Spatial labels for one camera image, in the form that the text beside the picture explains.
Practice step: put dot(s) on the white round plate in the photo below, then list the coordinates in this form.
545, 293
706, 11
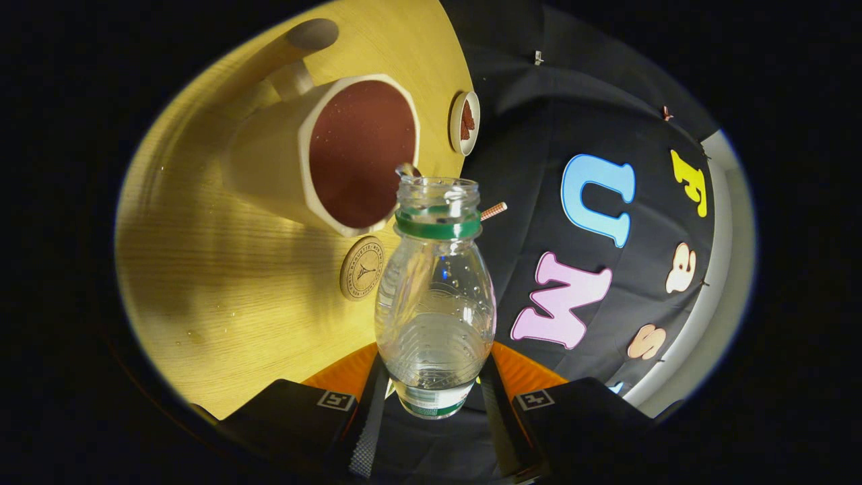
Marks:
475, 124

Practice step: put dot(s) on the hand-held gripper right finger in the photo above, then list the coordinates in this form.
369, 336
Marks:
502, 424

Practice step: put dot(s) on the red brown food slice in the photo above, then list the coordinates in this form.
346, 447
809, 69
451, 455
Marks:
467, 118

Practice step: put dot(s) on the pink striped straw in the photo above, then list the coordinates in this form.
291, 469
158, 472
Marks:
493, 211

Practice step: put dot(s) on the beige cup brown inside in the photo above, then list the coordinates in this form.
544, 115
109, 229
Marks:
269, 162

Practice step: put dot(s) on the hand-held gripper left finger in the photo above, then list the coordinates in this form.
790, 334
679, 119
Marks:
367, 438

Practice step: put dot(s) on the wooden table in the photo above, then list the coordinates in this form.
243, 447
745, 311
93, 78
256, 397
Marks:
202, 269

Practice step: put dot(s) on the clear plastic juice bottle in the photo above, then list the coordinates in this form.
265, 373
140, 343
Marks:
434, 323

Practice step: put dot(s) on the round wooden coaster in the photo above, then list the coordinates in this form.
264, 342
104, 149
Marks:
361, 269

